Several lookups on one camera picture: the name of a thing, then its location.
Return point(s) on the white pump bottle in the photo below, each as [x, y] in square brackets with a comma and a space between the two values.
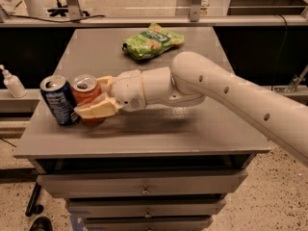
[13, 84]

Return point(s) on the black caster wheel leg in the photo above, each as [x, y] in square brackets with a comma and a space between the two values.
[33, 208]

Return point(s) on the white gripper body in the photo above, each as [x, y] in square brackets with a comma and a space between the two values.
[128, 89]

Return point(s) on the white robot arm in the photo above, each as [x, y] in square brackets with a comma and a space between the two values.
[187, 81]

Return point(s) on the grey drawer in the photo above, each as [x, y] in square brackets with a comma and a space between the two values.
[146, 208]
[148, 224]
[142, 183]

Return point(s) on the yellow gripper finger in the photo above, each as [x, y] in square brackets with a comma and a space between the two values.
[106, 83]
[102, 106]

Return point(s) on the top grey drawer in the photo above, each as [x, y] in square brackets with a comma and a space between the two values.
[142, 183]

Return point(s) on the blue pepsi can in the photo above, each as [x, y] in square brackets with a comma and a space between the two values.
[56, 92]

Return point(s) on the left metal bracket post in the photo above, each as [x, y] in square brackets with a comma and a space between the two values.
[74, 10]

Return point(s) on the middle grey drawer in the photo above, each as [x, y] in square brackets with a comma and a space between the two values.
[146, 208]

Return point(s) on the green chip bag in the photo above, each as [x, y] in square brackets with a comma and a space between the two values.
[152, 42]

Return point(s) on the black shoe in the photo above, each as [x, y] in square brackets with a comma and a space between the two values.
[41, 224]

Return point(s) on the right metal bracket post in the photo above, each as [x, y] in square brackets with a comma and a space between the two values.
[195, 7]

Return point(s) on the red coke can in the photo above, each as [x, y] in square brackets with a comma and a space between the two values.
[86, 91]

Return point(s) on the metal bracket post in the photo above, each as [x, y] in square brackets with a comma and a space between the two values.
[74, 10]
[195, 7]

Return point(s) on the bottom grey drawer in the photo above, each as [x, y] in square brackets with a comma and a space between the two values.
[148, 224]

